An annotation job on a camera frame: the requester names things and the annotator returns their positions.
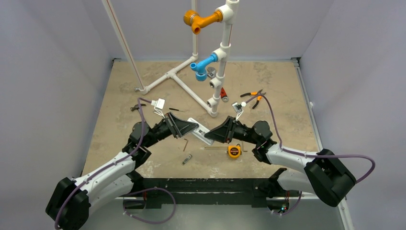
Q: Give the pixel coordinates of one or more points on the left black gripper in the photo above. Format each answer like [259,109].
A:
[178,127]

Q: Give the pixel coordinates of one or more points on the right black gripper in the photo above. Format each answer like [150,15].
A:
[231,127]

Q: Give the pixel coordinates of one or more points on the white remote control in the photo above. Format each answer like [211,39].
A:
[200,131]

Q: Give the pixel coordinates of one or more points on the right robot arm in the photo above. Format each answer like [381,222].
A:
[320,173]

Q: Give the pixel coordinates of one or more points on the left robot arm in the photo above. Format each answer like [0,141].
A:
[73,200]

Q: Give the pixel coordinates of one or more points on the yellow tape measure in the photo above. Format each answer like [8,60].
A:
[233,151]

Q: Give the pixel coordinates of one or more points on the silver battery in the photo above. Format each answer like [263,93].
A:
[188,158]

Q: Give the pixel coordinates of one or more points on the red adjustable wrench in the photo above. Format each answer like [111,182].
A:
[223,95]

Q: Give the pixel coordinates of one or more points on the black hammer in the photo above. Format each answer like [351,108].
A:
[137,106]

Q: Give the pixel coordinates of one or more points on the blue pipe fitting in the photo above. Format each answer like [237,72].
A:
[200,67]

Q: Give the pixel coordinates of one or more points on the silver pipe clamp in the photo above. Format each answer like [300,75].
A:
[211,72]

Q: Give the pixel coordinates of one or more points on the black base bar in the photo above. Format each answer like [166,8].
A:
[152,193]

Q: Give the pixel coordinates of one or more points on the orange pipe fitting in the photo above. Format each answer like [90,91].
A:
[197,23]

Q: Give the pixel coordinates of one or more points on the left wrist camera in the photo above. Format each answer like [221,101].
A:
[158,106]

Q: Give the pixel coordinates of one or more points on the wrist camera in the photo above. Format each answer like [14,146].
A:
[239,109]
[158,106]

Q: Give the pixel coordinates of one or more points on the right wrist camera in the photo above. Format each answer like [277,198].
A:
[239,109]

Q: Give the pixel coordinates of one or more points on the red handled cutter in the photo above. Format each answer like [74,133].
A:
[257,102]

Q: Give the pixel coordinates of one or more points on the orange handled pliers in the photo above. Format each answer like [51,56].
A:
[258,93]

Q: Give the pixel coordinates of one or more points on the white PVC pipe frame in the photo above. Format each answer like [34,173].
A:
[225,14]

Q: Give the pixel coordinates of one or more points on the aluminium frame rail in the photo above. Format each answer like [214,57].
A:
[306,212]

